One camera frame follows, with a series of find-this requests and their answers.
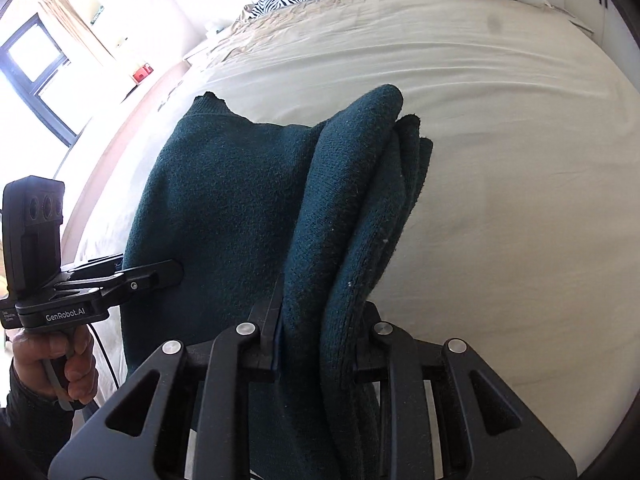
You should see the dark teal knit sweater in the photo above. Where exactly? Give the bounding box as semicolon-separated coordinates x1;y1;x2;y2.
120;84;433;479

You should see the cream bed sheet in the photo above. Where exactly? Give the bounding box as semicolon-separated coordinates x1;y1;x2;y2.
73;0;639;469

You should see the black framed window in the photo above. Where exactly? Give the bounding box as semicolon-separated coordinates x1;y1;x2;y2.
1;14;78;148

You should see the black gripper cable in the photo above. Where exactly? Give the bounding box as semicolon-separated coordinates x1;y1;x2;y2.
81;323;122;421

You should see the dark jacket sleeve forearm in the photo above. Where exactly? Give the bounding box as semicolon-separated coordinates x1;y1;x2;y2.
1;366;75;479

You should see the beige roman blind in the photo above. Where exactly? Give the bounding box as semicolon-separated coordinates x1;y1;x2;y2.
38;0;113;62

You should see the red box on shelf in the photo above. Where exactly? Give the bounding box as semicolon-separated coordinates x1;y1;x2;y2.
132;63;154;84

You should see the person's left hand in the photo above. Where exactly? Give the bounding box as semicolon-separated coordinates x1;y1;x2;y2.
13;325;99;405

